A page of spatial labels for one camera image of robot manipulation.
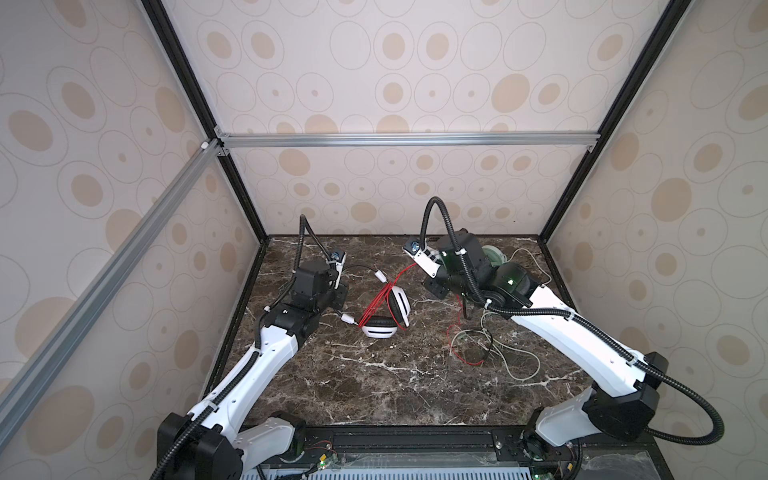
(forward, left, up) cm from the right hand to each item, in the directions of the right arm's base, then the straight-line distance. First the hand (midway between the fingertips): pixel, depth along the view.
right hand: (428, 261), depth 70 cm
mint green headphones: (+23, -27, -24) cm, 42 cm away
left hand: (+3, +21, -8) cm, 22 cm away
